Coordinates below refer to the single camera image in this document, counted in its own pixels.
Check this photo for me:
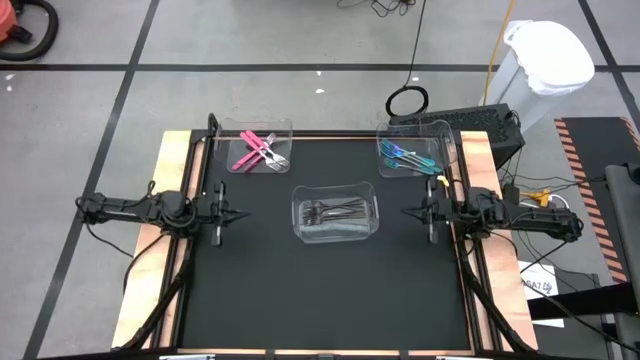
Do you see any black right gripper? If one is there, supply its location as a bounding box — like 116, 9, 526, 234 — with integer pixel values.
401, 177, 459, 245

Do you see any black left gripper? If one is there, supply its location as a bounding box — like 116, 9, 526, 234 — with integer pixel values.
192, 180, 251, 247

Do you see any pink handled silver fork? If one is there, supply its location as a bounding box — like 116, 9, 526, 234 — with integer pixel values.
238, 130, 286, 174
239, 133, 279, 174
230, 132, 277, 173
244, 129, 292, 169

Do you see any black metal fork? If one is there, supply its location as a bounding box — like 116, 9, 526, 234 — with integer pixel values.
301, 198, 366, 214
302, 203, 369, 221
302, 209, 369, 227
299, 207, 370, 225

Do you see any clear plastic bin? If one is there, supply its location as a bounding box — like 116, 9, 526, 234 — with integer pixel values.
375, 118, 457, 179
214, 117, 294, 175
291, 180, 380, 245

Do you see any black computer tower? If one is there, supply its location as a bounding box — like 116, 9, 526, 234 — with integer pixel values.
388, 103, 526, 170

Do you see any yellow power plug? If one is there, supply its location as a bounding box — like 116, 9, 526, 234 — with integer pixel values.
519, 188, 555, 206

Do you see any white paper sheet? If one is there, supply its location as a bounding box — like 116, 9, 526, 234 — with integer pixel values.
517, 260, 566, 329

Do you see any black mat red striped edge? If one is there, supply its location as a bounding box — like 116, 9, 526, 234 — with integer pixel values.
553, 116, 640, 285

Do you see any trash can with white bag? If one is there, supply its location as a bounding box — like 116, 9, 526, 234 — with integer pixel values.
483, 19, 596, 132

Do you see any orange vacuum cleaner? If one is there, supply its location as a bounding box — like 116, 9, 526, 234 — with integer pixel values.
0, 0, 19, 45

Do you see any black braided cable sleeve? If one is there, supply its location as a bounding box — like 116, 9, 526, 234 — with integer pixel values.
117, 234, 196, 351
454, 234, 534, 354

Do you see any black coiled cable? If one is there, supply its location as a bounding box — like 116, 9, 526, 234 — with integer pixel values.
384, 0, 430, 118

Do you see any yellow cable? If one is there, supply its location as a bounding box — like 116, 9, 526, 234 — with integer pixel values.
480, 0, 516, 107

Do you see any black cable tangle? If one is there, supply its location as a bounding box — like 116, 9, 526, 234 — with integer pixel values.
335, 0, 417, 19

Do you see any black vacuum hose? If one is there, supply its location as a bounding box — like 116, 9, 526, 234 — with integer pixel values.
0, 0, 60, 63

